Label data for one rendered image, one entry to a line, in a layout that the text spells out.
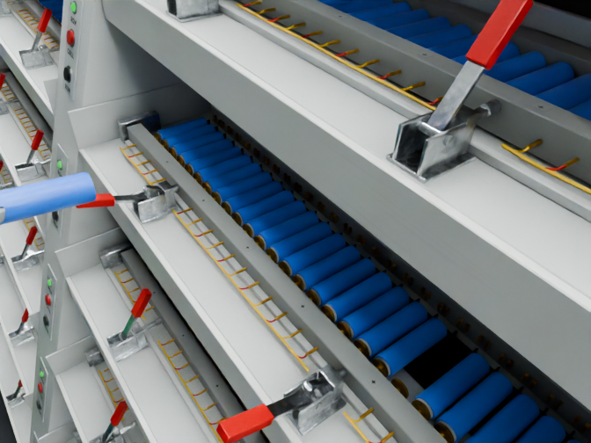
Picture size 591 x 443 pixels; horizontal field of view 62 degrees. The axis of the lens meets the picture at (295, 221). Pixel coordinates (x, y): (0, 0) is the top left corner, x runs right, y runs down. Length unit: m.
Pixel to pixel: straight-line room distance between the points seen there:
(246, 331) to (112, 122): 0.34
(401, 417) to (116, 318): 0.43
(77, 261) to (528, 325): 0.62
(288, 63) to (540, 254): 0.22
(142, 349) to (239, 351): 0.26
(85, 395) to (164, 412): 0.28
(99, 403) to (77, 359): 0.09
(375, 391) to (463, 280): 0.14
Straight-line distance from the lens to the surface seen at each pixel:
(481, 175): 0.27
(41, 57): 0.89
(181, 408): 0.60
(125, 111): 0.65
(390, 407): 0.36
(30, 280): 1.05
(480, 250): 0.23
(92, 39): 0.61
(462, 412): 0.37
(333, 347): 0.37
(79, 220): 0.71
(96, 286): 0.73
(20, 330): 1.19
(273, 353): 0.40
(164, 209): 0.52
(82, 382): 0.87
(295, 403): 0.35
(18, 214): 0.30
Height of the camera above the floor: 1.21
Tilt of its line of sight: 28 degrees down
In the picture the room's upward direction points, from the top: 20 degrees clockwise
